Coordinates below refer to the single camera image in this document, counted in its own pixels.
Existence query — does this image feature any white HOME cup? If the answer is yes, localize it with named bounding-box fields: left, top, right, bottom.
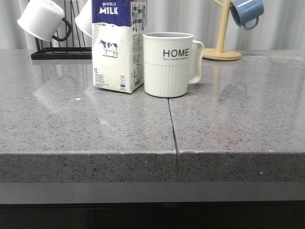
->
left=142, top=32, right=204, bottom=98

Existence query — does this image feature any blue white milk carton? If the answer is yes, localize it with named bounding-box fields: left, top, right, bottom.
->
left=92, top=0, right=147, bottom=94

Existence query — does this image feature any wooden mug tree stand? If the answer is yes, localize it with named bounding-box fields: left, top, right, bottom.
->
left=203, top=0, right=242, bottom=61

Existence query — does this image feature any white enamel mug right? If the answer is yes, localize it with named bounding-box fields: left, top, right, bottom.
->
left=75, top=0, right=92, bottom=38

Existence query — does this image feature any white enamel mug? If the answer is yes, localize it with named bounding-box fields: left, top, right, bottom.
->
left=75, top=0, right=92, bottom=38
left=17, top=0, right=71, bottom=42

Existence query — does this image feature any blue enamel mug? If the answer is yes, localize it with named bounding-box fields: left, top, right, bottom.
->
left=230, top=0, right=264, bottom=30

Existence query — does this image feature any white enamel mug left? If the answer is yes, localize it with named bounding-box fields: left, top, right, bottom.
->
left=17, top=0, right=71, bottom=42

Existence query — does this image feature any black wire mug rack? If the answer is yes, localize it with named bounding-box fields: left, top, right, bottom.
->
left=31, top=0, right=92, bottom=60

